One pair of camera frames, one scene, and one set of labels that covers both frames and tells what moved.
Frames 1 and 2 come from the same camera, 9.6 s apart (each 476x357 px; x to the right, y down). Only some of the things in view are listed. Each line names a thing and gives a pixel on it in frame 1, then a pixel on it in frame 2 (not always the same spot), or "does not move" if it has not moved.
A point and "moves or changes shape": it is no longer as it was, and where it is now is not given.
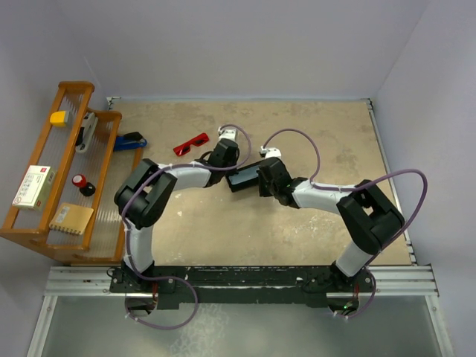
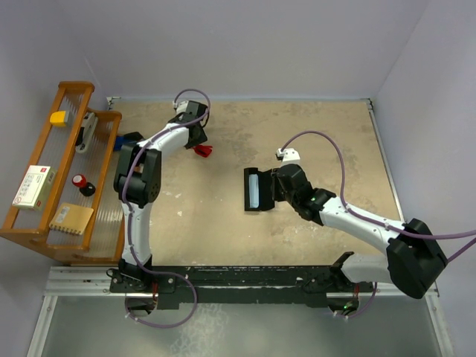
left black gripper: [234, 163] to [201, 139]
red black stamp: [86, 189] does not move
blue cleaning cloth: [244, 175] to [253, 190]
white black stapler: [88, 128] does not move
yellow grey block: [59, 118] does not move
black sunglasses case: [245, 178] to [265, 189]
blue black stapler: [129, 140] does not move
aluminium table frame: [262, 227] does not move
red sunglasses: [184, 147] moves or changes shape
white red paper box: [36, 188] does not move
